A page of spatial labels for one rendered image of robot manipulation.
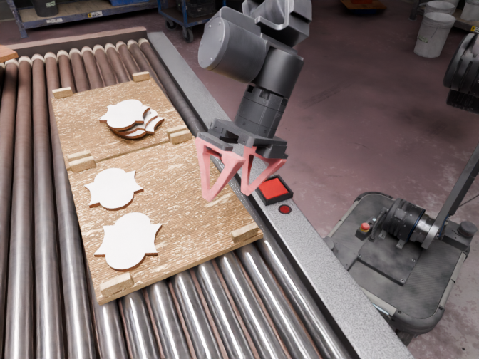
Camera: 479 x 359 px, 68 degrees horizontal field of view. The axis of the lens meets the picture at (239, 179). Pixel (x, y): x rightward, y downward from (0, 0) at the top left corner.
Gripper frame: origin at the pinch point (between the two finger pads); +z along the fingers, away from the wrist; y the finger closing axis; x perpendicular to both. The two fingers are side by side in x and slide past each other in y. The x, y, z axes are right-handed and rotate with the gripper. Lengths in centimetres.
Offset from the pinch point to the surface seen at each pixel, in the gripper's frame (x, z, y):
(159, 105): -60, 3, -44
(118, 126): -53, 9, -24
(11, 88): -114, 19, -26
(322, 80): -108, -39, -285
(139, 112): -54, 5, -31
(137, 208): -29.3, 20.7, -15.4
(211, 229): -11.9, 17.2, -20.3
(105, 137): -59, 15, -26
